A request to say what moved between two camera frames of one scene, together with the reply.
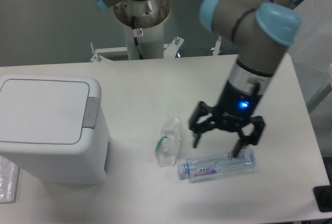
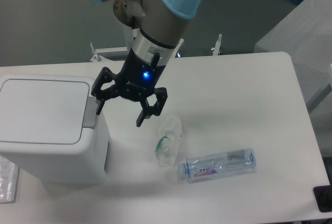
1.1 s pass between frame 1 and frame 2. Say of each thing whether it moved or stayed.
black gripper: moved
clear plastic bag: stayed
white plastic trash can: stayed
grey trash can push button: stayed
